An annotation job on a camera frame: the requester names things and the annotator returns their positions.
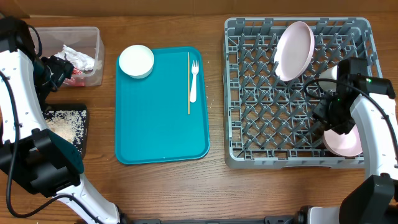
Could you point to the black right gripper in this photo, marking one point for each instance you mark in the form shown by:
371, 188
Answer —
319, 113

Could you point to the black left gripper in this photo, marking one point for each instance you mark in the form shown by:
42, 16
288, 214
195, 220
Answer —
61, 68

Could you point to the white tissue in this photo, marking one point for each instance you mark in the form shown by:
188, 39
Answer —
79, 60

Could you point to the red snack wrapper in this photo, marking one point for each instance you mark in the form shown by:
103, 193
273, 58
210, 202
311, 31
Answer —
75, 79

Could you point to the pink bowl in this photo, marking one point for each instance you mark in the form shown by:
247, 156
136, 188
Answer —
346, 145

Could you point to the food scraps pile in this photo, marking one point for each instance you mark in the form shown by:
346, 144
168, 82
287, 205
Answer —
68, 124

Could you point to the pink plate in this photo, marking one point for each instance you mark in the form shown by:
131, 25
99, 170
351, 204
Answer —
294, 51

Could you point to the white bowl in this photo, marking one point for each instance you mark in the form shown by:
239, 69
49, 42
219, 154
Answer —
137, 61

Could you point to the wooden chopstick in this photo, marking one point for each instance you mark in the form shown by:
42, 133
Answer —
188, 83

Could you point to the white plastic fork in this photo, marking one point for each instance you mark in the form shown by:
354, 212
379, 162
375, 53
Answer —
193, 90

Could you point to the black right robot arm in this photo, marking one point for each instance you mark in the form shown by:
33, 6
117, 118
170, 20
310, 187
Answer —
368, 104

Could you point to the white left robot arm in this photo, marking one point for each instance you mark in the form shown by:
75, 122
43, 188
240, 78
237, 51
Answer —
32, 155

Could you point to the black waste tray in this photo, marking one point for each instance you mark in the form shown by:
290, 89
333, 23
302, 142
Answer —
82, 148

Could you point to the grey dishwasher rack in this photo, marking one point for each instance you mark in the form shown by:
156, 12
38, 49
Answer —
269, 123

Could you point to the clear plastic bin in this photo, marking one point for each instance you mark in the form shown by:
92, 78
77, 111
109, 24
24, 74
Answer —
86, 40

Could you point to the teal serving tray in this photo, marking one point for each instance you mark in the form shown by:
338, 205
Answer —
151, 120

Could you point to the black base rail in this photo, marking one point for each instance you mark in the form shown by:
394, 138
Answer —
286, 219

